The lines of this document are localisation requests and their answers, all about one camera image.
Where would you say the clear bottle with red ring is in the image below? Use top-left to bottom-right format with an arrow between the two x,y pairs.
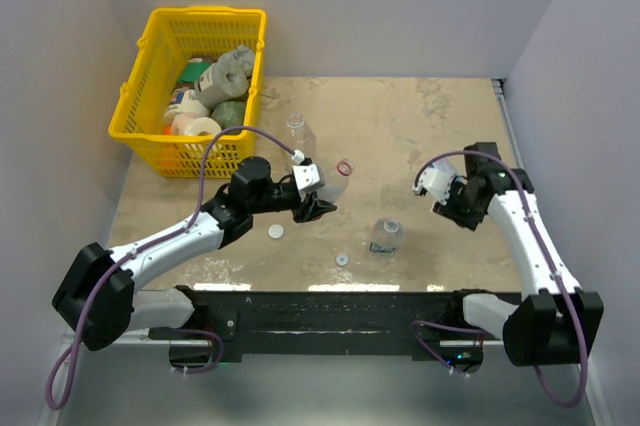
318,158 -> 355,203

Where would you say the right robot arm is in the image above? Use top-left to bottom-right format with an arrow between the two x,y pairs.
413,142 -> 604,367

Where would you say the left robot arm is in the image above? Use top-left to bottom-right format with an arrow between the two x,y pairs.
52,157 -> 337,351

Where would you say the clear white bottle cap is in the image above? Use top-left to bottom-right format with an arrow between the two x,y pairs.
335,253 -> 349,267

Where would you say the clear bottle lying near basket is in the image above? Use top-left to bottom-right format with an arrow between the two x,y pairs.
286,113 -> 317,159

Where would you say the standing clear labelled bottle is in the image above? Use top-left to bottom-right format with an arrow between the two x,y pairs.
368,218 -> 403,257

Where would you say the green round fruit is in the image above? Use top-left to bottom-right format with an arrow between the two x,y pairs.
210,100 -> 246,131

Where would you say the white tape roll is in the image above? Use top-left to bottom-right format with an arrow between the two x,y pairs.
171,113 -> 222,137

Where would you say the grey paper roll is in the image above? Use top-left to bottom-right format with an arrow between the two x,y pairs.
194,45 -> 256,110

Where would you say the cream labelled container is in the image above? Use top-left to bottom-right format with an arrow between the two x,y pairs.
164,87 -> 210,122

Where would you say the green box in basket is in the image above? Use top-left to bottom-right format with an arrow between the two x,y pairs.
178,58 -> 212,83

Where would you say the yellow plastic basket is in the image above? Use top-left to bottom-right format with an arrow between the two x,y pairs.
108,6 -> 268,178

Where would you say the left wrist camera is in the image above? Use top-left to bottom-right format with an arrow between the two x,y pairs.
292,163 -> 324,194

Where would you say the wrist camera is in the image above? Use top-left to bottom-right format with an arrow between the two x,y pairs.
412,158 -> 466,205
292,163 -> 324,194

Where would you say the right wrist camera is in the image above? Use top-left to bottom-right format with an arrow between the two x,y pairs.
412,158 -> 466,205

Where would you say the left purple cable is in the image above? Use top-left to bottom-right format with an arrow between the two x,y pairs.
45,125 -> 306,411

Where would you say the purple cable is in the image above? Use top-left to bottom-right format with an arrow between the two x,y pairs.
413,149 -> 589,408
45,125 -> 306,411

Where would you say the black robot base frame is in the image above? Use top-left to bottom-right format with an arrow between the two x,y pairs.
149,286 -> 491,373

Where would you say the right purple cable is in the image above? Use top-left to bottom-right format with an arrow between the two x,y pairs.
413,149 -> 589,408

